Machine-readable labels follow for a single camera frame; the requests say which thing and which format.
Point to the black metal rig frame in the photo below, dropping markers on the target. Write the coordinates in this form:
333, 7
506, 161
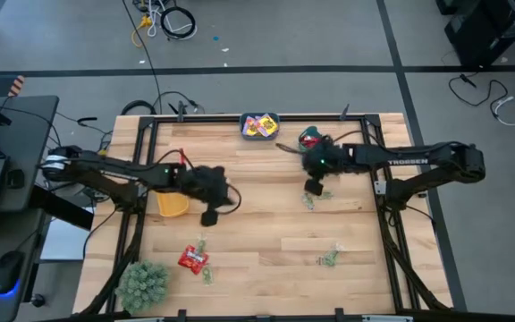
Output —
204, 118

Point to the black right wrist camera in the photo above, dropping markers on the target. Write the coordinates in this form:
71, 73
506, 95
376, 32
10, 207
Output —
314, 187

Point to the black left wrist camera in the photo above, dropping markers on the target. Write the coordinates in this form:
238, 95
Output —
209, 218

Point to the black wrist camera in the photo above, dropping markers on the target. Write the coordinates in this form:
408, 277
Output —
209, 218
314, 187

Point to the teal plastic bin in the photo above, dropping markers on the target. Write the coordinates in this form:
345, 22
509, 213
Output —
311, 130

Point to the orange black striped object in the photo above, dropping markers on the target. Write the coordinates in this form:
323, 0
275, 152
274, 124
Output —
16, 86

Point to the green artificial plant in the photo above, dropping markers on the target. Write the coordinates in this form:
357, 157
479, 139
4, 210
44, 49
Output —
141, 288

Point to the dark grey desk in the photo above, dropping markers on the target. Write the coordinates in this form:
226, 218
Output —
29, 134

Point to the silver mounting plate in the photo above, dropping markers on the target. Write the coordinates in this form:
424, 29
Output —
379, 188

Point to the yellow plastic bin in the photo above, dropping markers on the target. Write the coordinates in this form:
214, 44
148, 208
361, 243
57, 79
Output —
172, 205

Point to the yellow candy packet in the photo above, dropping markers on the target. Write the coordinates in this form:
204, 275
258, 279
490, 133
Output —
250, 126
268, 124

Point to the black computer tower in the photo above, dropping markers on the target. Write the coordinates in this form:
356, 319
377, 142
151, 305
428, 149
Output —
494, 31

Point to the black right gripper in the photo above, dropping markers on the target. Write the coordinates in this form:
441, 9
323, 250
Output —
319, 163

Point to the small black device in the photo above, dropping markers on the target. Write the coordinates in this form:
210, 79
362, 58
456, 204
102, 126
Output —
15, 179

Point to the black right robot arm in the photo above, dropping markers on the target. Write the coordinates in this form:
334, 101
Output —
441, 156

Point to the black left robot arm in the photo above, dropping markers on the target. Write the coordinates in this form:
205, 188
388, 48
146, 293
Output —
105, 170

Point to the black computer mouse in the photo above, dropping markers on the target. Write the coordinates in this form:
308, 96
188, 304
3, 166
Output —
7, 273

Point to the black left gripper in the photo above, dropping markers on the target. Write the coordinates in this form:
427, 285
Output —
206, 185

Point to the blue plastic bin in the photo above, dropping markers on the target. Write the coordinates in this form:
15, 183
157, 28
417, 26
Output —
259, 138

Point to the white board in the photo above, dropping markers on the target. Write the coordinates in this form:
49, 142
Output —
63, 241

